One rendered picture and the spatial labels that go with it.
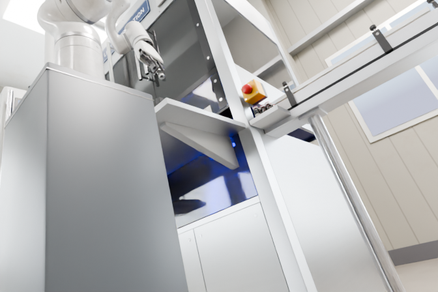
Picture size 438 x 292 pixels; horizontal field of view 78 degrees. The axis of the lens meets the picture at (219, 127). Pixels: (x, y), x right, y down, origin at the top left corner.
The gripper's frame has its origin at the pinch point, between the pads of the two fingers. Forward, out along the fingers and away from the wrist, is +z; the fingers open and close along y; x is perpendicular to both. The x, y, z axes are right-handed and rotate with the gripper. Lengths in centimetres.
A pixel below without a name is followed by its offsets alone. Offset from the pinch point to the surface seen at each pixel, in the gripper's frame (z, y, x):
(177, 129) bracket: 29.9, 0.9, -4.4
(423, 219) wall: 91, -226, 37
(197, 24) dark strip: -32.6, -25.3, 20.8
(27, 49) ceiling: -303, -52, -169
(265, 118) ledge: 33.0, -28.0, 15.9
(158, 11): -72, -27, 8
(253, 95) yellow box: 23.3, -25.1, 18.7
